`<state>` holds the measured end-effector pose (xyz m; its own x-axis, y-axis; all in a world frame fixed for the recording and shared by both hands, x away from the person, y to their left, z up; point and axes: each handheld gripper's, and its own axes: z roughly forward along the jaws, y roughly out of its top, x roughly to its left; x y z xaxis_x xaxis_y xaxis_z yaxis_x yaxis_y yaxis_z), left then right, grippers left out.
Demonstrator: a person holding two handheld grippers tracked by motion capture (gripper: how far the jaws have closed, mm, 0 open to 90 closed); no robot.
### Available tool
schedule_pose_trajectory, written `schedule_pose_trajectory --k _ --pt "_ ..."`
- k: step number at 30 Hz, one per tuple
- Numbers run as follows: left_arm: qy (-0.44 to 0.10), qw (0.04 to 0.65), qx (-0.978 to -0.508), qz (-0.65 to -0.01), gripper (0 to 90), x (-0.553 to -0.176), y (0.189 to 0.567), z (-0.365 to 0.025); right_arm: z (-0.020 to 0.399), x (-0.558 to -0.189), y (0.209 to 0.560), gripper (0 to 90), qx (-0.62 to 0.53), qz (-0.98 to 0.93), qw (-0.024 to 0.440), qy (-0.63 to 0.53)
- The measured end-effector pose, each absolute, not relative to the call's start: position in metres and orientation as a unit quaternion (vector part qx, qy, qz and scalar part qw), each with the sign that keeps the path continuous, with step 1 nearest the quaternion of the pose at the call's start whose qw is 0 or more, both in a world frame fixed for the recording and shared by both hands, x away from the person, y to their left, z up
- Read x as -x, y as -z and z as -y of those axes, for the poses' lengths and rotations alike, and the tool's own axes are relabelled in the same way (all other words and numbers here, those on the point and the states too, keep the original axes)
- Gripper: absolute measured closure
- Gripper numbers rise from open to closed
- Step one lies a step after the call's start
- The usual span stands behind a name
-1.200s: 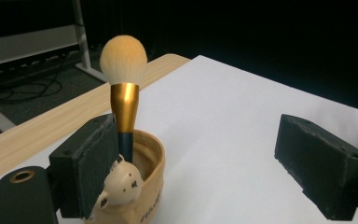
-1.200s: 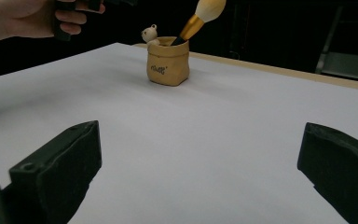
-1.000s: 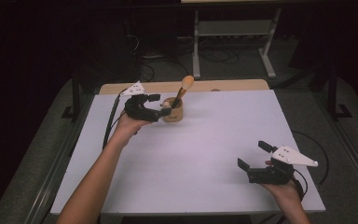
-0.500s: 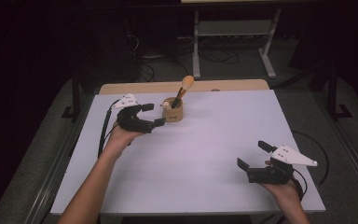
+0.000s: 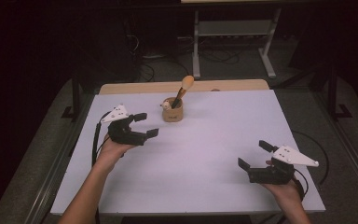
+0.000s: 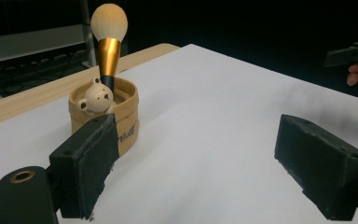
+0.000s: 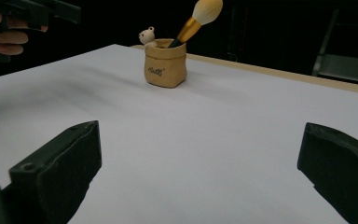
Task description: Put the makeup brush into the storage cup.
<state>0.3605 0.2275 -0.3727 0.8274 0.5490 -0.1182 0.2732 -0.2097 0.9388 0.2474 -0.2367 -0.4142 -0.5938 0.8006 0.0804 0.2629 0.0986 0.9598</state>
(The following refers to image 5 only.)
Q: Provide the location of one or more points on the white board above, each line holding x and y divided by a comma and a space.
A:
199, 174

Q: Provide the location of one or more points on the metal frame rail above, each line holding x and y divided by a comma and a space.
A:
51, 180
354, 161

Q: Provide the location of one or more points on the round wooden brush holder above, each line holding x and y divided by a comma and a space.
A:
172, 114

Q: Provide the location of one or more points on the white metal stand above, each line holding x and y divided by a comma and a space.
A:
236, 28

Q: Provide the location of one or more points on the person's right hand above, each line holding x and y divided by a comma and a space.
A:
284, 191

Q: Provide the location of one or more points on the person's left hand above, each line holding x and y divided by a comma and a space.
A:
113, 152

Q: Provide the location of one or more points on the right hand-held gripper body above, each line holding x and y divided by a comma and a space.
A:
273, 175

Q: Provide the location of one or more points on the wooden table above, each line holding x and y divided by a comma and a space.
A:
230, 85

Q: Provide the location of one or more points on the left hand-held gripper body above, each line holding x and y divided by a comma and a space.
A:
122, 133

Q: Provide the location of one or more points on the black metal stand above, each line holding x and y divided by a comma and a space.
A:
333, 93
75, 99

